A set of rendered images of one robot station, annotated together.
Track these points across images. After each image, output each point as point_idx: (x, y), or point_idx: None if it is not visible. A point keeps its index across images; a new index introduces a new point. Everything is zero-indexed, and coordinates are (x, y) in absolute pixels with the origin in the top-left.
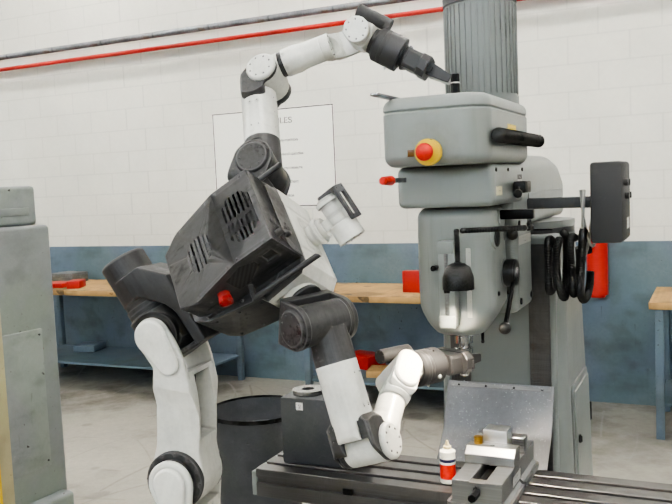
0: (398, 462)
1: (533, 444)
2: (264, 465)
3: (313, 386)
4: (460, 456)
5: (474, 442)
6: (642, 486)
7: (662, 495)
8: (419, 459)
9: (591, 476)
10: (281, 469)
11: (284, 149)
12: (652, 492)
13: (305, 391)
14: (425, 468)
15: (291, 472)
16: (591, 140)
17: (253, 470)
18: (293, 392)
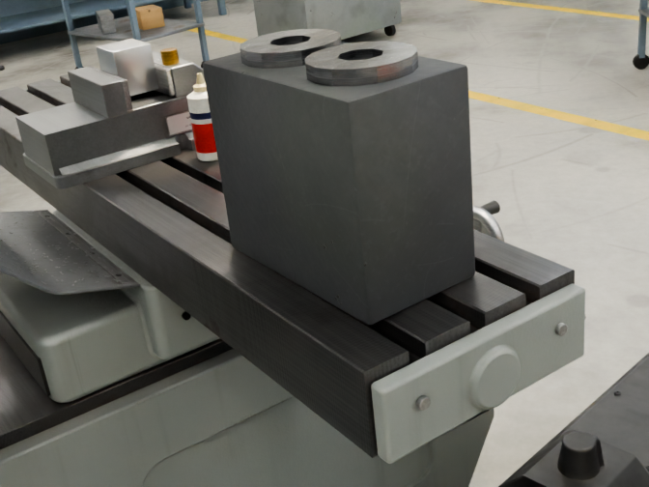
0: (211, 215)
1: (17, 124)
2: (542, 274)
3: (331, 61)
4: (14, 264)
5: (178, 60)
6: (14, 115)
7: (32, 103)
8: (157, 214)
9: (19, 135)
10: (500, 248)
11: None
12: (30, 107)
13: (385, 44)
14: (192, 189)
15: (481, 233)
16: None
17: (579, 288)
18: (417, 56)
